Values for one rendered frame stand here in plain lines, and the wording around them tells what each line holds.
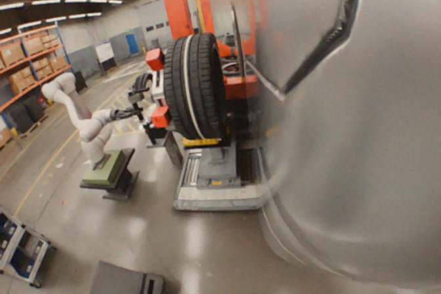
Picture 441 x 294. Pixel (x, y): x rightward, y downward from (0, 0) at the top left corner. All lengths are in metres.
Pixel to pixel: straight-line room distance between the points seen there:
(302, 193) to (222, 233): 1.17
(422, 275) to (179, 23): 1.53
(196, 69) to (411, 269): 0.78
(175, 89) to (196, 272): 1.14
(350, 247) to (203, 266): 1.17
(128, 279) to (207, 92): 1.05
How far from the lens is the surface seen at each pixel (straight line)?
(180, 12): 1.46
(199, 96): 0.74
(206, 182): 1.33
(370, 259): 0.15
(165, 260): 1.37
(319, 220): 0.15
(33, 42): 11.93
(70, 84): 1.65
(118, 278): 1.13
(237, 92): 1.54
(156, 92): 0.85
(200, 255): 1.29
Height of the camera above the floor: 1.23
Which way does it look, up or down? 36 degrees down
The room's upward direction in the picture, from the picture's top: 11 degrees counter-clockwise
